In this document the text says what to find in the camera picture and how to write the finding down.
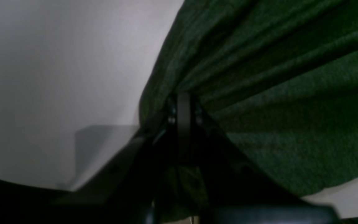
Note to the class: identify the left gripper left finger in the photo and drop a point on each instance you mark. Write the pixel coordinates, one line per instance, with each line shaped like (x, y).
(120, 193)

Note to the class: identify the dark green t-shirt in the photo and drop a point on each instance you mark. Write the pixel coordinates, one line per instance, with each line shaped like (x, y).
(280, 77)

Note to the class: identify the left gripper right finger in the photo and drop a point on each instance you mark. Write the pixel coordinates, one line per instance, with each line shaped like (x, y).
(238, 191)

